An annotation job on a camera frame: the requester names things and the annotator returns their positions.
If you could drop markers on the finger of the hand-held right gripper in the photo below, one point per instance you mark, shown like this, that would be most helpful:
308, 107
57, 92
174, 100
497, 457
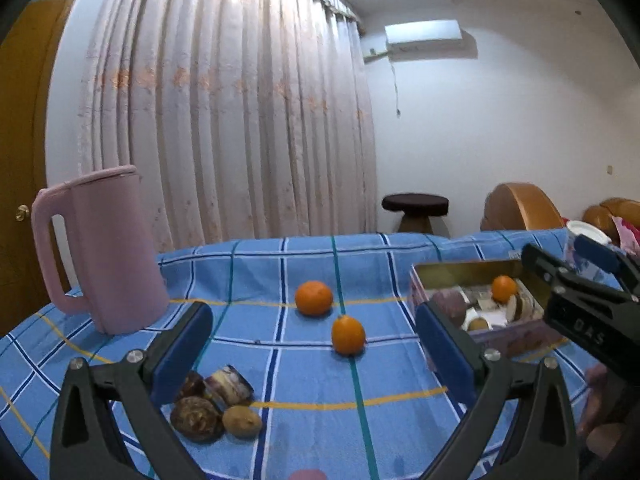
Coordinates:
595, 252
542, 260

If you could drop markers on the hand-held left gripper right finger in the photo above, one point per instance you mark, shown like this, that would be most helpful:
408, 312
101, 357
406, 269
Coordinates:
445, 355

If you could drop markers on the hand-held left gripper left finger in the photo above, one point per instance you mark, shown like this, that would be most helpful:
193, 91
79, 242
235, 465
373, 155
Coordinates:
182, 355

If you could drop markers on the dark brown swirl pastry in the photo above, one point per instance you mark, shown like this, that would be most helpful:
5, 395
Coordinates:
196, 417
191, 385

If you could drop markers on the yellow green kiwi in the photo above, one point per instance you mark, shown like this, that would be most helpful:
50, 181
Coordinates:
478, 324

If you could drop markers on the small orange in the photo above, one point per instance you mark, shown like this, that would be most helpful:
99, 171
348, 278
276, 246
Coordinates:
504, 287

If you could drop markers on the purple brown round pastry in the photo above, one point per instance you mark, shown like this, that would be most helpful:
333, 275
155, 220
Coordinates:
447, 305

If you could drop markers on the pink rectangular tin box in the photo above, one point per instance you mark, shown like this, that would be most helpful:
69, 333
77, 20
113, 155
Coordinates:
520, 340

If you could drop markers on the small brown kiwi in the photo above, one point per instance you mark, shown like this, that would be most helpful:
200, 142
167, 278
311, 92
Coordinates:
242, 421

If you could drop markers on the round orange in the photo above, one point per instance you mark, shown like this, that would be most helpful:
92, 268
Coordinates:
348, 335
313, 298

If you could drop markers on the person's right hand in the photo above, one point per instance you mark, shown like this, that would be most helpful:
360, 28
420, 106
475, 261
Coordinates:
592, 410

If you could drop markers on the white cup with blue print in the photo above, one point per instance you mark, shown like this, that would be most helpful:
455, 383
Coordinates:
582, 230

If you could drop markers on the pink patterned cloth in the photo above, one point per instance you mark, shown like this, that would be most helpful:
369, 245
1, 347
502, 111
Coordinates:
627, 235

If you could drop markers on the carved wooden sofa armrest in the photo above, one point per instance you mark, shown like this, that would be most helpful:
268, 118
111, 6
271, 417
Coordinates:
617, 212

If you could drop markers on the pink plastic jug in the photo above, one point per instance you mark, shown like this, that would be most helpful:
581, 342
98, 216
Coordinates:
115, 250

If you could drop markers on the blue checked tablecloth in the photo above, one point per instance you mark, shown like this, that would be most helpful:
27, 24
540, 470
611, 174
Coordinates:
300, 410

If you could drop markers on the dark round wooden stool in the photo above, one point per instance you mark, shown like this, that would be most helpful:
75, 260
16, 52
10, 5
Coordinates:
415, 205

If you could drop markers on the pink round object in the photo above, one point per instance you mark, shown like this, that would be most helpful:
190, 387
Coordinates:
307, 475

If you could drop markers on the brass door knob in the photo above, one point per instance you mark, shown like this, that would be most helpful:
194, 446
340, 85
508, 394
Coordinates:
21, 212

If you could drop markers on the pale pink patterned curtain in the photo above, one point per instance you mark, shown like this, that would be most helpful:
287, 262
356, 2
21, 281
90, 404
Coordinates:
225, 110

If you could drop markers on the white air conditioner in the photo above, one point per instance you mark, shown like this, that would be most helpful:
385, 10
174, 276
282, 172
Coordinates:
425, 40

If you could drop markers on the brown wooden door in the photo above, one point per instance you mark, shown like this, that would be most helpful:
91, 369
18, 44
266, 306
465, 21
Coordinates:
20, 135

